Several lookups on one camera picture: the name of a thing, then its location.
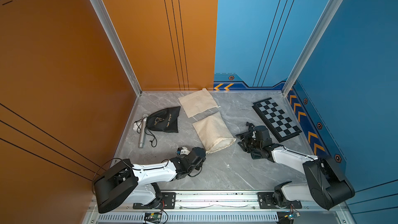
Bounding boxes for green circuit board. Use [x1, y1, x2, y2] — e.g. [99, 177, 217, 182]
[144, 212, 162, 224]
[276, 212, 301, 224]

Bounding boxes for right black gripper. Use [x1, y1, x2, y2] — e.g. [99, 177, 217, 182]
[234, 131, 263, 153]

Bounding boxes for beige cloth bag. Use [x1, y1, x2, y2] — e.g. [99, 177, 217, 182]
[178, 88, 219, 118]
[193, 112, 236, 153]

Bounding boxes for black mounting plate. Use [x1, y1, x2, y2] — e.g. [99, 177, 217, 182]
[257, 192, 302, 209]
[133, 192, 176, 209]

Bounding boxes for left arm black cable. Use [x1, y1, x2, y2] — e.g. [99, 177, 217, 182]
[91, 158, 125, 194]

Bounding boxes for right green circuit board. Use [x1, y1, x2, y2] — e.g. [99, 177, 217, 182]
[276, 212, 301, 224]

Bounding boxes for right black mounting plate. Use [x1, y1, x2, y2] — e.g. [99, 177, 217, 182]
[257, 192, 302, 209]

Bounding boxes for silver grey hair tool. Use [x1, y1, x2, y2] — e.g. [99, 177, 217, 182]
[138, 114, 149, 149]

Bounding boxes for dark green hair dryer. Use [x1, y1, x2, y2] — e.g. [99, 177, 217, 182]
[247, 122, 269, 160]

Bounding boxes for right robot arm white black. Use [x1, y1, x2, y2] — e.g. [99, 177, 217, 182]
[236, 123, 355, 210]

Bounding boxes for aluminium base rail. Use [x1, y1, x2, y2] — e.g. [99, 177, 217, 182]
[82, 190, 355, 224]

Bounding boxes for black white checkerboard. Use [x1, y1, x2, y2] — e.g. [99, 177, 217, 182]
[252, 97, 302, 142]

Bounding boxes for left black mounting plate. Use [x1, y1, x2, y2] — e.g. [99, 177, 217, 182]
[133, 192, 176, 209]

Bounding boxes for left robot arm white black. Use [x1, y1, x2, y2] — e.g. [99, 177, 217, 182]
[92, 147, 206, 214]

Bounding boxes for black drawstring dryer bag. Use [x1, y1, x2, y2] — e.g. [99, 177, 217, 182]
[146, 106, 181, 133]

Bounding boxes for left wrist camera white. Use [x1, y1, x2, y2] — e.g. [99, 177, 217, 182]
[176, 147, 190, 156]

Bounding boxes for left green circuit board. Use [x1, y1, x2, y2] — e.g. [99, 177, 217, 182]
[144, 212, 162, 224]

